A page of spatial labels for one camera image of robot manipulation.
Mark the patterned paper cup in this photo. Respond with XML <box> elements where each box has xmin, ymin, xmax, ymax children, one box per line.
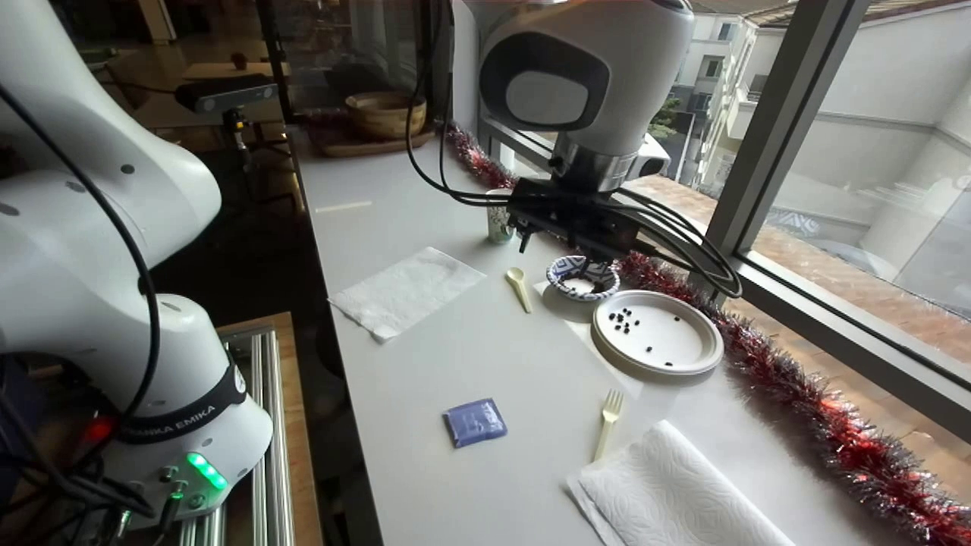
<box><xmin>484</xmin><ymin>190</ymin><xmax>522</xmax><ymax>250</ymax></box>

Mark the cream plastic spoon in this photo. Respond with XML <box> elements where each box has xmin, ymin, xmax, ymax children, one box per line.
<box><xmin>502</xmin><ymin>265</ymin><xmax>538</xmax><ymax>314</ymax></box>

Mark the aluminium profile frame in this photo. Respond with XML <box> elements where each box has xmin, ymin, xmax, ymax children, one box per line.
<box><xmin>171</xmin><ymin>327</ymin><xmax>301</xmax><ymax>546</ymax></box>

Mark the embossed white paper napkin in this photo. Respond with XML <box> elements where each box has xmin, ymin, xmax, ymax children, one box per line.
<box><xmin>330</xmin><ymin>242</ymin><xmax>492</xmax><ymax>342</ymax></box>

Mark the red tinsel garland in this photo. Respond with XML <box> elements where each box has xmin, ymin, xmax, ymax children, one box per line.
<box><xmin>439</xmin><ymin>124</ymin><xmax>971</xmax><ymax>546</ymax></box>

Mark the white round plate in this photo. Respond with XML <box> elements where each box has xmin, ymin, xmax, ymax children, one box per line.
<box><xmin>589</xmin><ymin>287</ymin><xmax>728</xmax><ymax>383</ymax></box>

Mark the coffee beans pile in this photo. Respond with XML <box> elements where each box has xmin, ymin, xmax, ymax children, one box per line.
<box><xmin>579</xmin><ymin>262</ymin><xmax>620</xmax><ymax>293</ymax></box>

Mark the folded white napkin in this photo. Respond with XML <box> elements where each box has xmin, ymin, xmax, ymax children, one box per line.
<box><xmin>564</xmin><ymin>417</ymin><xmax>801</xmax><ymax>546</ymax></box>

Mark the wooden bowl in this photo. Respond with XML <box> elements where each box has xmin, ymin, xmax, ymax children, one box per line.
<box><xmin>344</xmin><ymin>89</ymin><xmax>432</xmax><ymax>141</ymax></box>

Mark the blue striped small bowl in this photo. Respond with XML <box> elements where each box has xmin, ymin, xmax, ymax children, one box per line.
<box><xmin>544</xmin><ymin>251</ymin><xmax>621</xmax><ymax>307</ymax></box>

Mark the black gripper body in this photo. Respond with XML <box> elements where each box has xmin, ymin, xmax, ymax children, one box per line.
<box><xmin>544</xmin><ymin>176</ymin><xmax>645</xmax><ymax>262</ymax></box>

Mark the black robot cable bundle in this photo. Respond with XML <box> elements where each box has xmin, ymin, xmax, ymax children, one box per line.
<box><xmin>405</xmin><ymin>0</ymin><xmax>750</xmax><ymax>304</ymax></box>

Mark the thin black base cable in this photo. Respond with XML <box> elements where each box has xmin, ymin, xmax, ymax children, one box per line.
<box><xmin>0</xmin><ymin>84</ymin><xmax>168</xmax><ymax>427</ymax></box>

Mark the blue foil packet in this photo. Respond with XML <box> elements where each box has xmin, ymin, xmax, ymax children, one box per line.
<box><xmin>439</xmin><ymin>398</ymin><xmax>510</xmax><ymax>453</ymax></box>

